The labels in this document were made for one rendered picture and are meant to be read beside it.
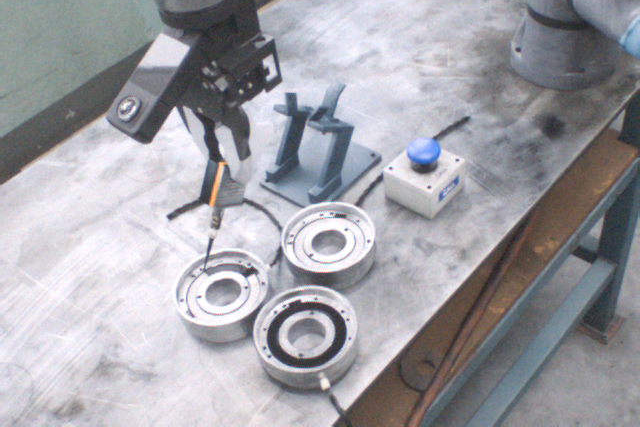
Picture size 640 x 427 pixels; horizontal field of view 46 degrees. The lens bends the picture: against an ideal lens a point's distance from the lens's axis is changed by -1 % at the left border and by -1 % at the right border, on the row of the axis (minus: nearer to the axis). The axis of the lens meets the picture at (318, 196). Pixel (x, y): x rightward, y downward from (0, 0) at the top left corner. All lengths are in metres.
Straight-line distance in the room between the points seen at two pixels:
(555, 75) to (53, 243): 0.70
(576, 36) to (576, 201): 0.33
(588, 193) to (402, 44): 0.39
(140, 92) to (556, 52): 0.59
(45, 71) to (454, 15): 1.54
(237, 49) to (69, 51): 1.81
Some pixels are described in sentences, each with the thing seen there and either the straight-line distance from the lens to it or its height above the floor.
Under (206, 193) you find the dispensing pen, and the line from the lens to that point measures 0.80.
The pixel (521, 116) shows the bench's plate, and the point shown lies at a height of 0.80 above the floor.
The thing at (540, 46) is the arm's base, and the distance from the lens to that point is 1.08.
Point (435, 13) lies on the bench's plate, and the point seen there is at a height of 0.80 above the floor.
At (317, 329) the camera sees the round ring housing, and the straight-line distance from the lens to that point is 0.80.
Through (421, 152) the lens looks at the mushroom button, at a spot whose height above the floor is 0.87.
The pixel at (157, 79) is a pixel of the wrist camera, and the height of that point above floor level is 1.08.
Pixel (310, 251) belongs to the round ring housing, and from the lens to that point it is 0.85.
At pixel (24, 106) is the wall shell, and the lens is 2.50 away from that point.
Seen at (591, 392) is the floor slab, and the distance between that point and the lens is 1.73.
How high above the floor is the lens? 1.46
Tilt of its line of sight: 44 degrees down
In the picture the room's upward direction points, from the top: 10 degrees counter-clockwise
